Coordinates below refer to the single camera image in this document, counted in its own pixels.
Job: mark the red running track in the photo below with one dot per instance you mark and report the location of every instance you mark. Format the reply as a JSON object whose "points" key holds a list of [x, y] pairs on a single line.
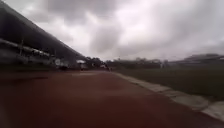
{"points": [[90, 100]]}

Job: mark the green grass field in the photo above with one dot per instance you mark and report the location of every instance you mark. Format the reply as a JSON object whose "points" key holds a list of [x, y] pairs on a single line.
{"points": [[186, 78]]}

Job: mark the pale concrete kerb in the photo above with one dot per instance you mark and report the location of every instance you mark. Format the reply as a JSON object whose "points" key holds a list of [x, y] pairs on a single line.
{"points": [[186, 99]]}

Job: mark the grey building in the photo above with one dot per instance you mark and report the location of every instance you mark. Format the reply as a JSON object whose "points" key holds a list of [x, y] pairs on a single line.
{"points": [[200, 58]]}

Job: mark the grandstand with dark roof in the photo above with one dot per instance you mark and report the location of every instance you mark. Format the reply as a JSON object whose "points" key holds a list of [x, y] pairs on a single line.
{"points": [[26, 43]]}

